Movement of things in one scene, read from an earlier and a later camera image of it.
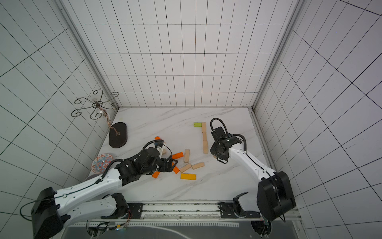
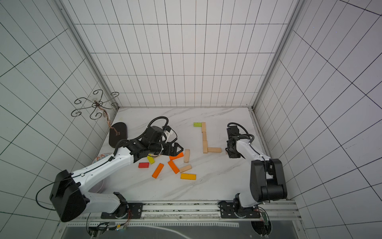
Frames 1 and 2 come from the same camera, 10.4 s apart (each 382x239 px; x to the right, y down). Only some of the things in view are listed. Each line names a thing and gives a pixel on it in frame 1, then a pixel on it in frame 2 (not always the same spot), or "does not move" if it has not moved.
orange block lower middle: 176,170 does not move
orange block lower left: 155,174 does not move
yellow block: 188,177 does not move
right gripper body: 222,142 -> 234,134
